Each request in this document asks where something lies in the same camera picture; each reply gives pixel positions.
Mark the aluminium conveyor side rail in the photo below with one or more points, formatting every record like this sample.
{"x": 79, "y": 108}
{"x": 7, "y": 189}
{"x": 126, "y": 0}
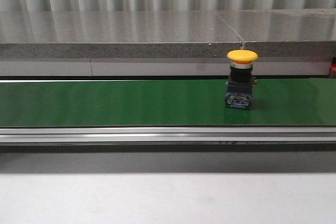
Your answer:
{"x": 14, "y": 136}

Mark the grey stone slab left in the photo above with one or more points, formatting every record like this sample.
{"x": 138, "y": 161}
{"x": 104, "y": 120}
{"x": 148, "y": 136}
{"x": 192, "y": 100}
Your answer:
{"x": 113, "y": 35}

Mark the yellow mushroom push button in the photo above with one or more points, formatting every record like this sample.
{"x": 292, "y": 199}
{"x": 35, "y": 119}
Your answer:
{"x": 239, "y": 92}

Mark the orange red object at edge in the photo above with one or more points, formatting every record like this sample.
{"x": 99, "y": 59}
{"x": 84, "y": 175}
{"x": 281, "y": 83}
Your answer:
{"x": 332, "y": 73}

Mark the grey stone slab right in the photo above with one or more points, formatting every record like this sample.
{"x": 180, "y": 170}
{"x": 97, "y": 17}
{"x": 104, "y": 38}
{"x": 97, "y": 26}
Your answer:
{"x": 284, "y": 33}

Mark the grey stone slab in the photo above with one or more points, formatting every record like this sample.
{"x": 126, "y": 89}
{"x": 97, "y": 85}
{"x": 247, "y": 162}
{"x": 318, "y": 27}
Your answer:
{"x": 284, "y": 33}
{"x": 113, "y": 35}

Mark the green conveyor belt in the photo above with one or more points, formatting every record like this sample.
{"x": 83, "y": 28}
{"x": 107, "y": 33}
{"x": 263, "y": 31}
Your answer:
{"x": 164, "y": 103}

